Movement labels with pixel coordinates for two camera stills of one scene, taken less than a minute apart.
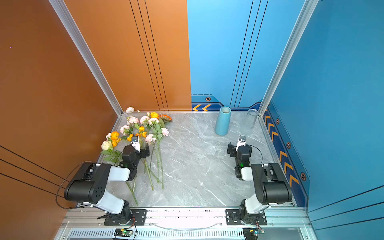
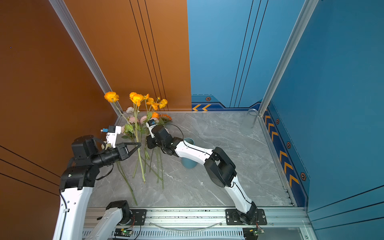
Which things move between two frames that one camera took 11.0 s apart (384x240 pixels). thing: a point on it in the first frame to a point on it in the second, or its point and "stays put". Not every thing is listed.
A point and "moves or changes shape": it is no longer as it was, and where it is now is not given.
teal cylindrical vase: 223,122 to 186,162
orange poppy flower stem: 115,137 moves or changes shape
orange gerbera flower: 165,118 stays put
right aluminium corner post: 308,8 stays put
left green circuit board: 123,232 stays put
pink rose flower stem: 126,130 stays put
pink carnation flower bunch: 154,139 stays put
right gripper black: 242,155 to 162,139
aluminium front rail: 283,223 stays put
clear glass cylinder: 250,120 stays put
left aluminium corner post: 81,45 stays put
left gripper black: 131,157 to 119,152
